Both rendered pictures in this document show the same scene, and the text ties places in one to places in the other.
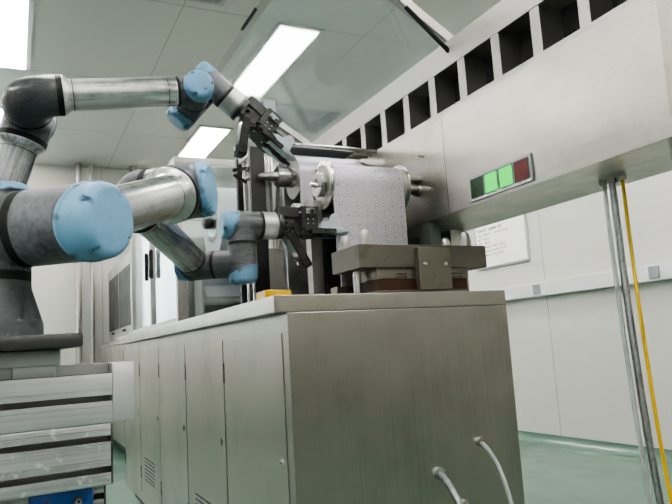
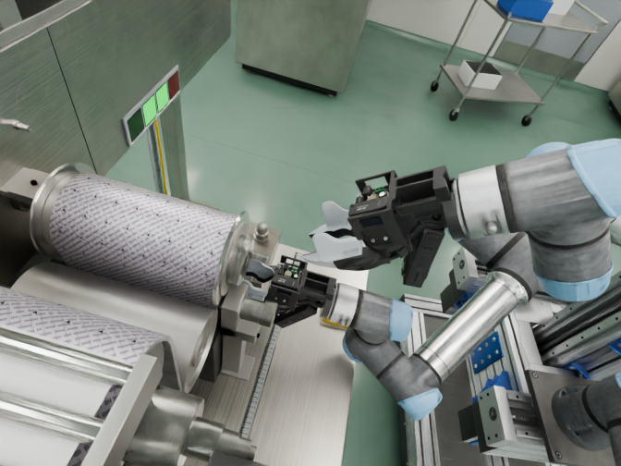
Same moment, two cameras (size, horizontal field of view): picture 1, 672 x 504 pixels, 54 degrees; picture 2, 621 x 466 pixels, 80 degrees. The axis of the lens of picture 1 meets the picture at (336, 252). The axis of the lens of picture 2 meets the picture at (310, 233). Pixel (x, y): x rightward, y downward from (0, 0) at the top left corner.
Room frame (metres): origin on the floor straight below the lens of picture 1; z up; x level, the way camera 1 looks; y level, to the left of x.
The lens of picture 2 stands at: (2.15, 0.25, 1.72)
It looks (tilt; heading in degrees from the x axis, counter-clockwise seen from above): 50 degrees down; 206
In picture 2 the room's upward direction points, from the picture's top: 17 degrees clockwise
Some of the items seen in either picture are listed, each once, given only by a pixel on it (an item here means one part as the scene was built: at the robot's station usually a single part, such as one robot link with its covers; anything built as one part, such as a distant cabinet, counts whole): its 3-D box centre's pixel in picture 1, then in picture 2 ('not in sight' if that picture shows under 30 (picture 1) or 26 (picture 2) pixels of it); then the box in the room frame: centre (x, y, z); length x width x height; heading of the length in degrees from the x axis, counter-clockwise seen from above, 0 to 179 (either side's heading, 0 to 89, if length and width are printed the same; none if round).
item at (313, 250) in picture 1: (310, 252); (242, 338); (1.93, 0.07, 1.05); 0.06 x 0.05 x 0.31; 116
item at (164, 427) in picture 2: (284, 177); (159, 425); (2.13, 0.15, 1.33); 0.06 x 0.06 x 0.06; 26
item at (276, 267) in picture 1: (274, 246); not in sight; (2.61, 0.24, 1.18); 0.14 x 0.14 x 0.57
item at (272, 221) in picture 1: (268, 225); (340, 304); (1.77, 0.18, 1.11); 0.08 x 0.05 x 0.08; 26
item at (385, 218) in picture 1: (371, 227); not in sight; (1.91, -0.11, 1.11); 0.23 x 0.01 x 0.18; 116
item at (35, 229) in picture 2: (398, 189); (68, 210); (2.03, -0.20, 1.25); 0.15 x 0.01 x 0.15; 26
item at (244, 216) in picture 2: (323, 184); (232, 258); (1.91, 0.03, 1.25); 0.15 x 0.01 x 0.15; 26
